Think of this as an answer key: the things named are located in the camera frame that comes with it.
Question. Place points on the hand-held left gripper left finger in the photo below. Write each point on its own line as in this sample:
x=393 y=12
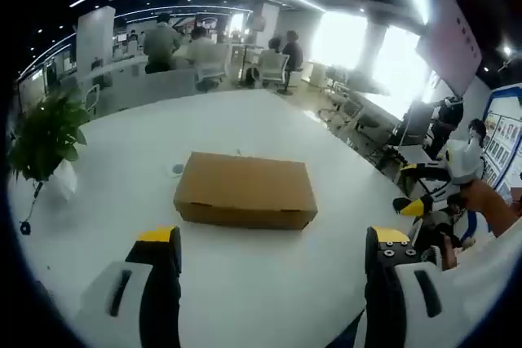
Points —
x=159 y=303

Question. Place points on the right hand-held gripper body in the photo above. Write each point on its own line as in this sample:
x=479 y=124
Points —
x=463 y=164

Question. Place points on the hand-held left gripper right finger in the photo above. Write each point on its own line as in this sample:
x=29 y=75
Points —
x=387 y=303

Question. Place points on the brown cardboard shoe box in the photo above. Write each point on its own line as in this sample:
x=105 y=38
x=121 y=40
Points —
x=244 y=189

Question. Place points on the row of white office desks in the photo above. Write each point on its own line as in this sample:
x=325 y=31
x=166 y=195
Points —
x=367 y=111

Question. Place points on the round grey table socket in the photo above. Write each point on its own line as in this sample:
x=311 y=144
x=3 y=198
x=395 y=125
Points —
x=178 y=169

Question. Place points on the white office chair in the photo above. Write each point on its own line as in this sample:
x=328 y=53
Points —
x=212 y=62
x=273 y=64

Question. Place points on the potted green plant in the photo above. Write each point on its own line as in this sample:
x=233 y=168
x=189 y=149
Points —
x=45 y=136

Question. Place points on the white square pillar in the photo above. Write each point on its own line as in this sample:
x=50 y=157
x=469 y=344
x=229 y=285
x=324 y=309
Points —
x=95 y=38

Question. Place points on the blue framed wall poster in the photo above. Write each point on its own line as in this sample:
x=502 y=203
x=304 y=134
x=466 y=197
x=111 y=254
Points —
x=503 y=136

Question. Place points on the pale wall screen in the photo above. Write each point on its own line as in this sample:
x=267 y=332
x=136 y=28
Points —
x=452 y=42

